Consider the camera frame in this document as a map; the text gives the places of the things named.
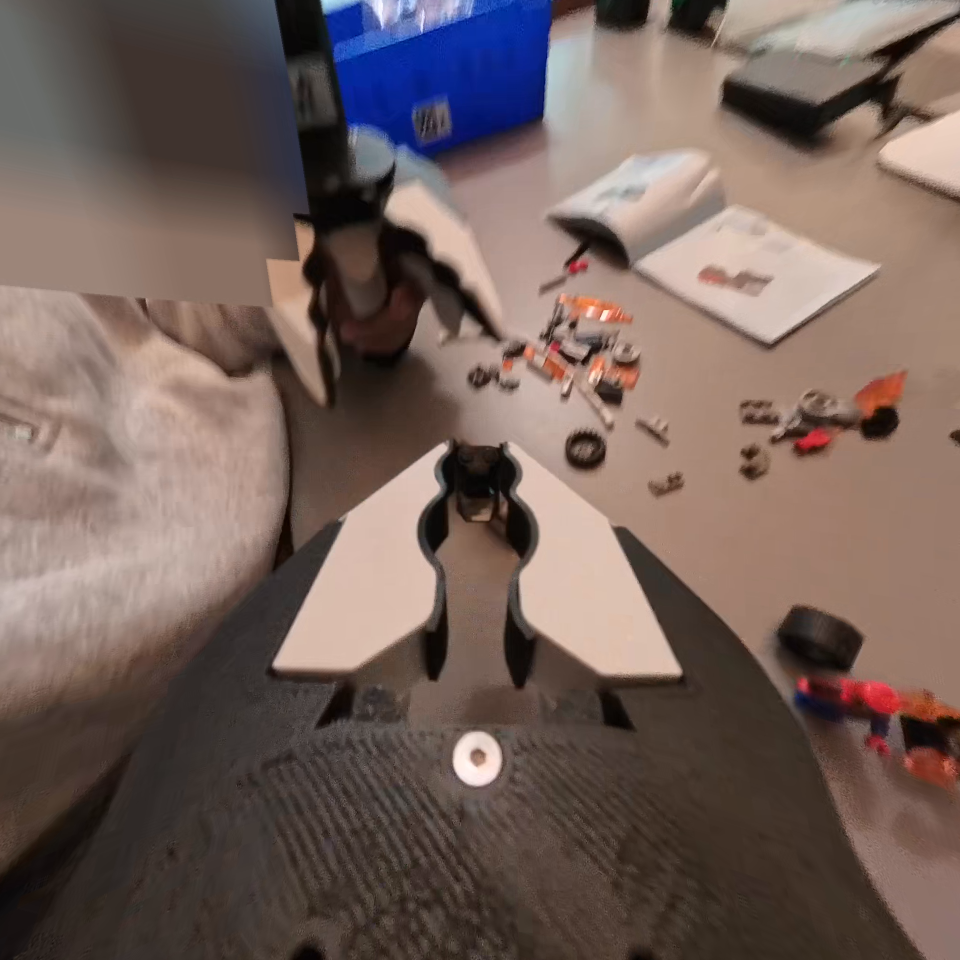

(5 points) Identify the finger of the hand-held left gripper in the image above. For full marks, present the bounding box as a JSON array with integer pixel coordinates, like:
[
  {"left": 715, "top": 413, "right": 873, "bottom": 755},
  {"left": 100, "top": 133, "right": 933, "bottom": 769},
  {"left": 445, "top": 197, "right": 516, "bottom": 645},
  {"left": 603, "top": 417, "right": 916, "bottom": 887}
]
[
  {"left": 268, "top": 298, "right": 340, "bottom": 411},
  {"left": 382, "top": 182, "right": 505, "bottom": 342}
]

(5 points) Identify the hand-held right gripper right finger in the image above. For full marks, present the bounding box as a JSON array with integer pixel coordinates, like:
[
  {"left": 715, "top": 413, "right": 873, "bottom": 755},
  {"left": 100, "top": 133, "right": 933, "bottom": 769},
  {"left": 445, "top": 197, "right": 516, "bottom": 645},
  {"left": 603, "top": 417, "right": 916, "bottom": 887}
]
[{"left": 504, "top": 441, "right": 685, "bottom": 687}]

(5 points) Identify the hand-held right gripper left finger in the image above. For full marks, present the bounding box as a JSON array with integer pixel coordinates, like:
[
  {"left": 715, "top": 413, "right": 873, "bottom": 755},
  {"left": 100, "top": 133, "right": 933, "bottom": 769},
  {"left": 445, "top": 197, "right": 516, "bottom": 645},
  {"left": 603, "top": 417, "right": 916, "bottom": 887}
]
[{"left": 270, "top": 441, "right": 453, "bottom": 684}]

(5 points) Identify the black lego brick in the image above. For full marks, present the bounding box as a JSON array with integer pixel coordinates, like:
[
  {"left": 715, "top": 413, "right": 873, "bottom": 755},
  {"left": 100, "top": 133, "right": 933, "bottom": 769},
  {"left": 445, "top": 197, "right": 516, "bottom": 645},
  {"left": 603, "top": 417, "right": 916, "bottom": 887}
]
[{"left": 450, "top": 444, "right": 513, "bottom": 526}]

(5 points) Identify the lego instruction booklet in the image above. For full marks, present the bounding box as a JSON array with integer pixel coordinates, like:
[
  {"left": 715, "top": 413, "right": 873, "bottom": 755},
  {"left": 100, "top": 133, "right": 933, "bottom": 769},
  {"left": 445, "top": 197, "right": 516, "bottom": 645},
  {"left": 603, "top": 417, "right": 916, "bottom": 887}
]
[{"left": 633, "top": 206, "right": 882, "bottom": 346}]

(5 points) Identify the red tipped lego bar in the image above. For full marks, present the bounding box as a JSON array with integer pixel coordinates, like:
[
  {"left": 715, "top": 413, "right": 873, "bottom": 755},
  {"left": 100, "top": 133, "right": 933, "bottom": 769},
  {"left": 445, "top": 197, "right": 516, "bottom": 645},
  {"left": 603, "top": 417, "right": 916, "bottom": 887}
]
[{"left": 540, "top": 240, "right": 594, "bottom": 294}]

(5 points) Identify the thin black lego tire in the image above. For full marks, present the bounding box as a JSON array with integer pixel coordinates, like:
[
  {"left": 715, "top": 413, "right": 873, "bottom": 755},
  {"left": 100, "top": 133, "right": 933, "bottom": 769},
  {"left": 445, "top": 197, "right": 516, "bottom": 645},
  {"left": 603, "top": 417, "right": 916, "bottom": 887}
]
[{"left": 565, "top": 428, "right": 608, "bottom": 471}]

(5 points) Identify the pile of loose lego pieces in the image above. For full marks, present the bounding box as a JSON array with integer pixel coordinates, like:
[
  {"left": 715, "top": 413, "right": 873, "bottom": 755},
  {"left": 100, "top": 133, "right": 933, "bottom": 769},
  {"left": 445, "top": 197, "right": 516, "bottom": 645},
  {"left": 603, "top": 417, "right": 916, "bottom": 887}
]
[{"left": 466, "top": 291, "right": 645, "bottom": 430}]

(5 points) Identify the wide black lego wheel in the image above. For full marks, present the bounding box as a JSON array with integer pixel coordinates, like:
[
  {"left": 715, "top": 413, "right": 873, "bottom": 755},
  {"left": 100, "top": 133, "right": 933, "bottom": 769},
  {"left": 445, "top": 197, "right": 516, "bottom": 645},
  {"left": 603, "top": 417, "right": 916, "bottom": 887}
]
[{"left": 776, "top": 604, "right": 865, "bottom": 672}]

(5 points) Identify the red blue lego minifigure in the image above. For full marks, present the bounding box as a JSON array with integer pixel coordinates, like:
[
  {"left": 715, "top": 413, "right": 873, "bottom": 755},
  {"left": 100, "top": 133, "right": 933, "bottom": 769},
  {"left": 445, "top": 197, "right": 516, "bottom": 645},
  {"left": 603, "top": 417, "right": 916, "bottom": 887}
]
[{"left": 793, "top": 673, "right": 903, "bottom": 755}]

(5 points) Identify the grey lego wheel disc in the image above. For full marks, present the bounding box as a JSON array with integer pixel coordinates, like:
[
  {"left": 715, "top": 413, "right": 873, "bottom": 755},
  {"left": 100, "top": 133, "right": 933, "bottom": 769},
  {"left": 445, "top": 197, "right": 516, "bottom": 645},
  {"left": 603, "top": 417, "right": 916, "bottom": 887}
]
[{"left": 795, "top": 390, "right": 856, "bottom": 432}]

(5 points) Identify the flame head lego minifigure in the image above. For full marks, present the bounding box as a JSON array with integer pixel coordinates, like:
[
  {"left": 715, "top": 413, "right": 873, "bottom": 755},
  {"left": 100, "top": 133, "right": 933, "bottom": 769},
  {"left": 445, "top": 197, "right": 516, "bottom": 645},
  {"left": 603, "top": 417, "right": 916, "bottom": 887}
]
[{"left": 896, "top": 688, "right": 960, "bottom": 790}]

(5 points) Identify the person's left hand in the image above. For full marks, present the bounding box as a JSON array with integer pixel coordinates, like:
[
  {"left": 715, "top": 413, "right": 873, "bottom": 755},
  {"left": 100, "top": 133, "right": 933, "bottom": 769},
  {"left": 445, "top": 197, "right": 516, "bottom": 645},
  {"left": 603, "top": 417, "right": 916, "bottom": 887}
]
[{"left": 330, "top": 285, "right": 425, "bottom": 369}]

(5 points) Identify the clear plastic bag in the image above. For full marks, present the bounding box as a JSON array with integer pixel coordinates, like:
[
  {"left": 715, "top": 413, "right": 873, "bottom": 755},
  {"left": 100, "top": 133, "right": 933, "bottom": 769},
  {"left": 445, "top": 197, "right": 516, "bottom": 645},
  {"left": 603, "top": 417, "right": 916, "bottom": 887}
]
[{"left": 360, "top": 0, "right": 481, "bottom": 35}]

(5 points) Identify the blue plastic bin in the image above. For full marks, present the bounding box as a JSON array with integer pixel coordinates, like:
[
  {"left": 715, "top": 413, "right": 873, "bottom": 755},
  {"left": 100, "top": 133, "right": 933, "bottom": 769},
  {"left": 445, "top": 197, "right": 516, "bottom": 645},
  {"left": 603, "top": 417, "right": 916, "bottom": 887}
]
[{"left": 326, "top": 0, "right": 554, "bottom": 155}]

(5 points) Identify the white paper bag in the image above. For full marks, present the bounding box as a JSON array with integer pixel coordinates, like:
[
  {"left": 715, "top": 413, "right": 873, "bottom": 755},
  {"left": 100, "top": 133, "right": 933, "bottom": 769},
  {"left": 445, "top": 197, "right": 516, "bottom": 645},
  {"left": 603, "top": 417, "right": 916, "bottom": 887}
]
[{"left": 546, "top": 148, "right": 727, "bottom": 270}]

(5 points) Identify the orange transparent flame piece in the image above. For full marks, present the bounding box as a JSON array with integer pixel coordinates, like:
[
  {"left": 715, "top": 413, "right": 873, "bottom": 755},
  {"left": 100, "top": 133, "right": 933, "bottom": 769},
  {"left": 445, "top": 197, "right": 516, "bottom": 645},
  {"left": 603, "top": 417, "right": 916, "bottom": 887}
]
[{"left": 855, "top": 371, "right": 909, "bottom": 417}]

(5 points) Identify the black power bank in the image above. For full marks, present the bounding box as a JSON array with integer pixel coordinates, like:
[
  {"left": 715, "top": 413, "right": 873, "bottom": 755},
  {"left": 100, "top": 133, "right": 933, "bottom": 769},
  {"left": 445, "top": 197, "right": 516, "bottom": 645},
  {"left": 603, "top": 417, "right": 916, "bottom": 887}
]
[{"left": 720, "top": 46, "right": 912, "bottom": 144}]

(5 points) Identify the white flat object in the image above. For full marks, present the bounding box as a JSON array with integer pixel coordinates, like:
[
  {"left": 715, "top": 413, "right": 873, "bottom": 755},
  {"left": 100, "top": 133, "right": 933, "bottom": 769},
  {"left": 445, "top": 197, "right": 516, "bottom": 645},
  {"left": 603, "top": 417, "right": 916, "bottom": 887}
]
[{"left": 712, "top": 3, "right": 960, "bottom": 65}]

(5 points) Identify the white tablet stand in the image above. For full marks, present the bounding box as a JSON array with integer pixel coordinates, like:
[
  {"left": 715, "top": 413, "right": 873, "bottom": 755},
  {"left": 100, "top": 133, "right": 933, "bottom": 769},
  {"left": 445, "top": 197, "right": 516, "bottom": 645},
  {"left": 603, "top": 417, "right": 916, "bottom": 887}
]
[{"left": 876, "top": 107, "right": 960, "bottom": 202}]

